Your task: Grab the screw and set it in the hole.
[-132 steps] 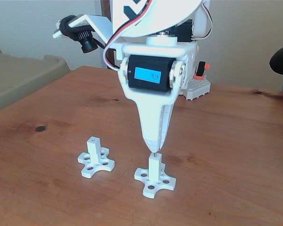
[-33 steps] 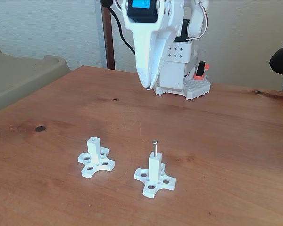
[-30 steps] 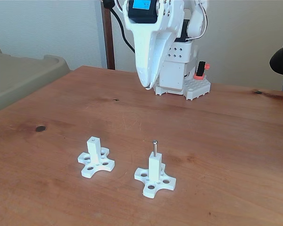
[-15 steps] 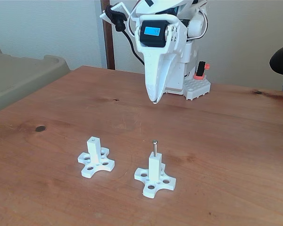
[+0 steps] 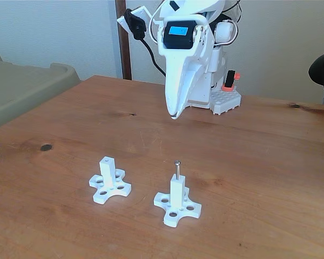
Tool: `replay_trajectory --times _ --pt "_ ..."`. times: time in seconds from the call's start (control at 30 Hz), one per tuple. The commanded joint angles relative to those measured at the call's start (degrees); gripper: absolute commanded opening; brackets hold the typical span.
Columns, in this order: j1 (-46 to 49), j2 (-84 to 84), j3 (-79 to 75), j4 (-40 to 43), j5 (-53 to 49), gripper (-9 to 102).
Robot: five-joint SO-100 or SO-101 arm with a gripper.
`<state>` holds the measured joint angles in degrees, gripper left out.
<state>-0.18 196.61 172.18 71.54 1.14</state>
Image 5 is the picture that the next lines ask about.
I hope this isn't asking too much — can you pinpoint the orange and black clamp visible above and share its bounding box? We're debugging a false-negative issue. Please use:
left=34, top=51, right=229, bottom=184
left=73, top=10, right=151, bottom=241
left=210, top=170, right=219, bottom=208
left=222, top=70, right=241, bottom=92

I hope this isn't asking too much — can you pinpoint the white cross-base peg stand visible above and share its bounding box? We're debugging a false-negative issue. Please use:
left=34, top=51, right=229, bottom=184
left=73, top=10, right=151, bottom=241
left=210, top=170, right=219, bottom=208
left=153, top=174, right=203, bottom=227
left=88, top=156, right=132, bottom=205

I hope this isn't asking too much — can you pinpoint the grey-green plastic bin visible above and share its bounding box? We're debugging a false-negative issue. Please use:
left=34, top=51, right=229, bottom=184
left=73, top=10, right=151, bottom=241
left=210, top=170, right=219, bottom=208
left=0, top=53, right=82, bottom=133

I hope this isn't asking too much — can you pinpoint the black camera with white bracket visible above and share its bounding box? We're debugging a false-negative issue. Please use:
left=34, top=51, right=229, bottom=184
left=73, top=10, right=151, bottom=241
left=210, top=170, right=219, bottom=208
left=117, top=8, right=152, bottom=40

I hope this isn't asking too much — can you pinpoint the white perforated base plate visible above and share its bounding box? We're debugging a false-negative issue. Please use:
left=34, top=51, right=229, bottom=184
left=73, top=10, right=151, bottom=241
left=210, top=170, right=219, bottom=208
left=209, top=87, right=242, bottom=116

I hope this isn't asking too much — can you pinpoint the brown wooden post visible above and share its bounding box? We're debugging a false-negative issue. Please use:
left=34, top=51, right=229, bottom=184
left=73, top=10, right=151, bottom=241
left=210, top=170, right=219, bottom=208
left=115, top=0, right=132, bottom=80

